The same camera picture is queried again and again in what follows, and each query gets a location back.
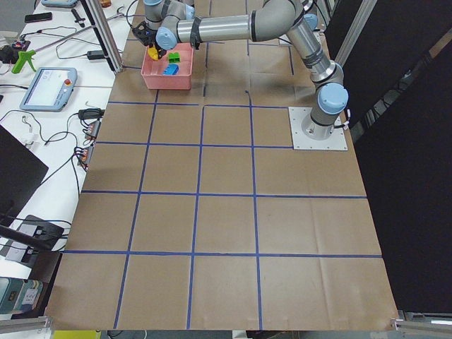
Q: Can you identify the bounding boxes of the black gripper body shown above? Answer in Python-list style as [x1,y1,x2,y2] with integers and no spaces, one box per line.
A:
[148,33,166,53]

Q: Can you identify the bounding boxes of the yellow toy block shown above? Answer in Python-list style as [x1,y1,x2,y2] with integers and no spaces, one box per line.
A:
[147,47,160,61]

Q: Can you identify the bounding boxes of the green toy block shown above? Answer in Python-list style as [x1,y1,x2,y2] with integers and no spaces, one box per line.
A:
[167,52,181,64]

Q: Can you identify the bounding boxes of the blue toy block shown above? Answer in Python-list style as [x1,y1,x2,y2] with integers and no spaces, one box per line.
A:
[162,64,179,76]

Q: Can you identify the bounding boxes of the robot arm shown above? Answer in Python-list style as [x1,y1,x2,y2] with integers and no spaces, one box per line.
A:
[143,0,349,141]

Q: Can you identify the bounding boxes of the pink plastic box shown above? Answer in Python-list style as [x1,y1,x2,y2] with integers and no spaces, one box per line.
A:
[141,43,194,90]

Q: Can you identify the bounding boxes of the black power adapter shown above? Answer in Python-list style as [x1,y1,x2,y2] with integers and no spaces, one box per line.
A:
[86,50,105,61]

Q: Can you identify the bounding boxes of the grey usb hub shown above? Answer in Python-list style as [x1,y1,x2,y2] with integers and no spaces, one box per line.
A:
[84,120,101,140]
[75,145,94,170]

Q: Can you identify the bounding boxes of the black smartphone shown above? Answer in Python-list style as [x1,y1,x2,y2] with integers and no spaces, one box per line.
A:
[24,12,53,23]

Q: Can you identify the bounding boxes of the teach pendant tablet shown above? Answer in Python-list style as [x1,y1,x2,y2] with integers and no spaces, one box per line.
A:
[20,67,78,112]

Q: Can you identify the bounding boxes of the reacher grabber tool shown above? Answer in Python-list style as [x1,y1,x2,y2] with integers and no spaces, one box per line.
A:
[11,6,128,75]

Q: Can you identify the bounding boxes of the brown paper table cover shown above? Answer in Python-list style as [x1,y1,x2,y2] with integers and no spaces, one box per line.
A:
[44,0,397,331]

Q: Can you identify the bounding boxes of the black monitor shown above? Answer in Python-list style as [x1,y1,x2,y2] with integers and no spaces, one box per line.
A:
[1,126,49,227]

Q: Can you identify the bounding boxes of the black stand base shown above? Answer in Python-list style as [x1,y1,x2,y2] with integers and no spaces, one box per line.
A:
[17,215,64,250]

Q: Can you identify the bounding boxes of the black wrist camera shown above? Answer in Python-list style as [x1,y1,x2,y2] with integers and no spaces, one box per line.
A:
[131,21,153,47]

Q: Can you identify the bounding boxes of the aluminium frame post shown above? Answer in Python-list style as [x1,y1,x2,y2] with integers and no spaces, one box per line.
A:
[81,0,123,74]

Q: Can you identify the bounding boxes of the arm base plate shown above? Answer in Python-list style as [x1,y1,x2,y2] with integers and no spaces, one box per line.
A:
[288,107,348,152]

